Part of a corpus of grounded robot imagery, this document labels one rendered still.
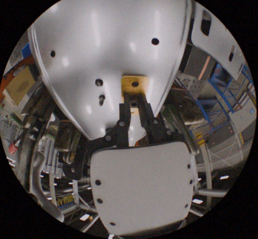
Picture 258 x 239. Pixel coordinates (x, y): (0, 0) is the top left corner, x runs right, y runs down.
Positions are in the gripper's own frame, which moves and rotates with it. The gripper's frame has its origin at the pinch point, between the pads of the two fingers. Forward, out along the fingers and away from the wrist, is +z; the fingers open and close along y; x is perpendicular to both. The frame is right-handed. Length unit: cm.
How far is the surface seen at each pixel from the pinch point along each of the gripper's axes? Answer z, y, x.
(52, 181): -234, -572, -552
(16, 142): -8.0, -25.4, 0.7
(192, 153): -7.7, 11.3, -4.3
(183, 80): 34, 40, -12
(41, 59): 3.1, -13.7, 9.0
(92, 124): 3.1, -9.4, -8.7
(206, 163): -165, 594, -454
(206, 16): 33, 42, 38
